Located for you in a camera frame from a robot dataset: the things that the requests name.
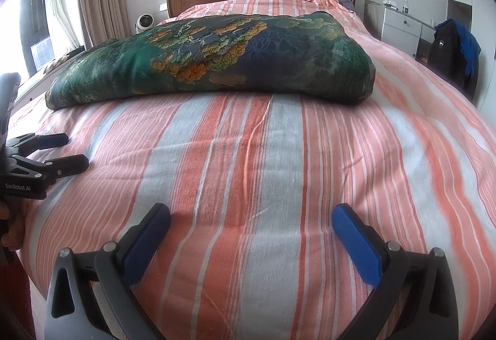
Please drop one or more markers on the person's left hand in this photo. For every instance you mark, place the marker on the person's left hand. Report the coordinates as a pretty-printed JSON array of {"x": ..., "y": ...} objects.
[{"x": 14, "y": 237}]

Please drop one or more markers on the green landscape brocade jacket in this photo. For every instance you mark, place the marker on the green landscape brocade jacket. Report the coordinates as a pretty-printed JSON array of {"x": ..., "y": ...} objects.
[{"x": 309, "y": 54}]

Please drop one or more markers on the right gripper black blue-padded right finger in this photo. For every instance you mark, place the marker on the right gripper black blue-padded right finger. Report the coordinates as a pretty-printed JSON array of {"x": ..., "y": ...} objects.
[{"x": 430, "y": 311}]

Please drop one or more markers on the sheer white curtain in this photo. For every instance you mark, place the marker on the sheer white curtain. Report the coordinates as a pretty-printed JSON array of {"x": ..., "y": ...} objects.
[{"x": 64, "y": 25}]

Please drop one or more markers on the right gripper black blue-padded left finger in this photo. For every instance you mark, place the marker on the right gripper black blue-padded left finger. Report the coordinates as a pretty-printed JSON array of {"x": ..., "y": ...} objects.
[{"x": 72, "y": 311}]

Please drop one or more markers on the clear water bottle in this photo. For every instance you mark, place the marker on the clear water bottle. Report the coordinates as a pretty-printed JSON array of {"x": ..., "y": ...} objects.
[{"x": 406, "y": 9}]

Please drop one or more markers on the small white fan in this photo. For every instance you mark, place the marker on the small white fan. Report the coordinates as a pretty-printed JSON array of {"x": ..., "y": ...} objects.
[{"x": 144, "y": 22}]

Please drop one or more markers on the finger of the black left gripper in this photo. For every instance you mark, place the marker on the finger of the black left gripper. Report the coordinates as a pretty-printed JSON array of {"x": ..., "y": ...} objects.
[
  {"x": 28, "y": 143},
  {"x": 55, "y": 169}
]

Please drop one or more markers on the white bedside dresser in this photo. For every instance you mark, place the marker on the white bedside dresser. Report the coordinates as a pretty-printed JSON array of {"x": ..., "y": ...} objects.
[{"x": 399, "y": 30}]

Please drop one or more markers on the orange fluffy blanket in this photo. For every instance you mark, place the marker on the orange fluffy blanket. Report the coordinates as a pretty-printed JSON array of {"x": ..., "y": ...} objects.
[{"x": 16, "y": 311}]

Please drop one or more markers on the black and blue hanging jacket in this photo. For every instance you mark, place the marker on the black and blue hanging jacket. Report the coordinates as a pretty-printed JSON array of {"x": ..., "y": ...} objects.
[{"x": 454, "y": 57}]

